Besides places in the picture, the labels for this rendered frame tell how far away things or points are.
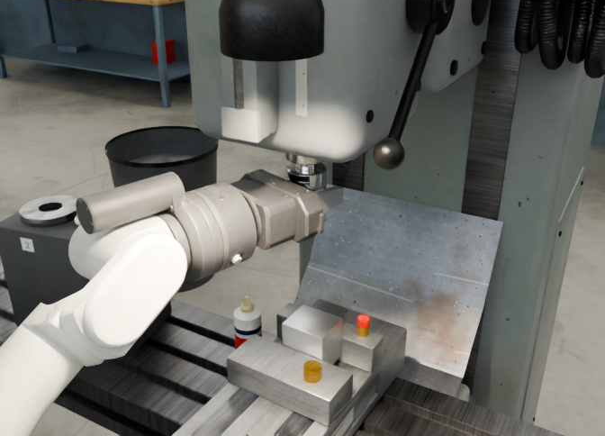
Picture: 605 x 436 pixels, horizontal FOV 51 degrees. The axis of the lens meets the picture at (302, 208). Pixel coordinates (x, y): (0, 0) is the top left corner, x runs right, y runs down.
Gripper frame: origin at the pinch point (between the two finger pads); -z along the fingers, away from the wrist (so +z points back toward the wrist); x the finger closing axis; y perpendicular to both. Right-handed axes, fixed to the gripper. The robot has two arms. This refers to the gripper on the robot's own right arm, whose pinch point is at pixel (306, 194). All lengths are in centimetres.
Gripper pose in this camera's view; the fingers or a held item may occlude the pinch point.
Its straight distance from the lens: 74.7
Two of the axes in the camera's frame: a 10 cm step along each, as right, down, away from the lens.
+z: -7.3, 2.8, -6.2
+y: -0.1, 9.1, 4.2
